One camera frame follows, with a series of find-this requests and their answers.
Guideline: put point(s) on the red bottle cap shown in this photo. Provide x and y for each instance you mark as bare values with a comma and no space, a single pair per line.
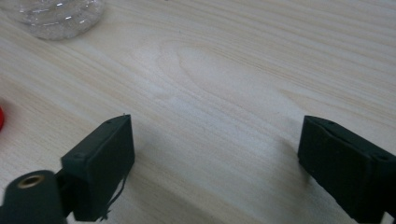
1,118

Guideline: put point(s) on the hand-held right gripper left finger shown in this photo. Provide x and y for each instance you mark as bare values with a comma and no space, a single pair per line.
99,168

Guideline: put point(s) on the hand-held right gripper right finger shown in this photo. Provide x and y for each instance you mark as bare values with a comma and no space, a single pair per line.
345,168

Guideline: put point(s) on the clear plastic bottle red label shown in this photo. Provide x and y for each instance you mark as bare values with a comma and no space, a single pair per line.
53,18

